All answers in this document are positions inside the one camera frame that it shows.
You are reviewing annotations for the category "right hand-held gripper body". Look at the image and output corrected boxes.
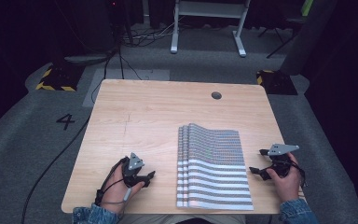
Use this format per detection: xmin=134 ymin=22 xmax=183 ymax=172
xmin=266 ymin=143 xmax=300 ymax=179

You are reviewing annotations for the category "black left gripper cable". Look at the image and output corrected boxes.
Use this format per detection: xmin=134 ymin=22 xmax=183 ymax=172
xmin=94 ymin=156 xmax=129 ymax=207

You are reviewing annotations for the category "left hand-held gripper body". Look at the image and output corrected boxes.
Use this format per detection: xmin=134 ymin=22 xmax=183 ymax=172
xmin=121 ymin=151 xmax=145 ymax=189

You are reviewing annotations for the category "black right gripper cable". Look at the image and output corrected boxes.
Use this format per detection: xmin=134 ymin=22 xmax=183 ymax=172
xmin=287 ymin=159 xmax=308 ymax=189

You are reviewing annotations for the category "grey white striped cloth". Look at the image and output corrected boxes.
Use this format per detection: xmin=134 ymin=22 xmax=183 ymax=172
xmin=175 ymin=122 xmax=255 ymax=212

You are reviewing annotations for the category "grey flat stand foot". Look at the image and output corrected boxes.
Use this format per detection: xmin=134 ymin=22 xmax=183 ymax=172
xmin=63 ymin=50 xmax=117 ymax=65

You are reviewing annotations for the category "black chair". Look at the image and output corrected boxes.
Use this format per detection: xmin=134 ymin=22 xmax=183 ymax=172
xmin=256 ymin=0 xmax=315 ymax=60

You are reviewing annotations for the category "bundle of floor cables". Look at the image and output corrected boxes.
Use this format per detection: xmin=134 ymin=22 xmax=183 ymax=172
xmin=119 ymin=21 xmax=176 ymax=49

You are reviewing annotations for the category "person's right hand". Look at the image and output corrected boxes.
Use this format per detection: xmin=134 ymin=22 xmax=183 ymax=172
xmin=265 ymin=151 xmax=303 ymax=205

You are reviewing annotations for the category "person's left hand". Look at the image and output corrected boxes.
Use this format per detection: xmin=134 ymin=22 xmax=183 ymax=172
xmin=100 ymin=158 xmax=145 ymax=215

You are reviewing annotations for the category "black yellow striped stand base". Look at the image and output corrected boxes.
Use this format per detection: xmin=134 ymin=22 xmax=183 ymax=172
xmin=34 ymin=63 xmax=86 ymax=92
xmin=255 ymin=69 xmax=298 ymax=96

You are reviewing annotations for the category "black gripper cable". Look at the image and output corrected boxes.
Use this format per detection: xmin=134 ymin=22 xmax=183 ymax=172
xmin=287 ymin=159 xmax=308 ymax=189
xmin=94 ymin=156 xmax=129 ymax=207

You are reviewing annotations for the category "white desk frame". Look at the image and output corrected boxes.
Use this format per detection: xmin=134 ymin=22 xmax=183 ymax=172
xmin=170 ymin=0 xmax=252 ymax=58

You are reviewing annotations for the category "long black floor cable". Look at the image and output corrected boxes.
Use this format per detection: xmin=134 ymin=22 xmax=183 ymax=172
xmin=21 ymin=55 xmax=113 ymax=224

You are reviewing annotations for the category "grey cable with plug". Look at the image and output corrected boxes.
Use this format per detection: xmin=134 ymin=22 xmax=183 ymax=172
xmin=101 ymin=187 xmax=132 ymax=207

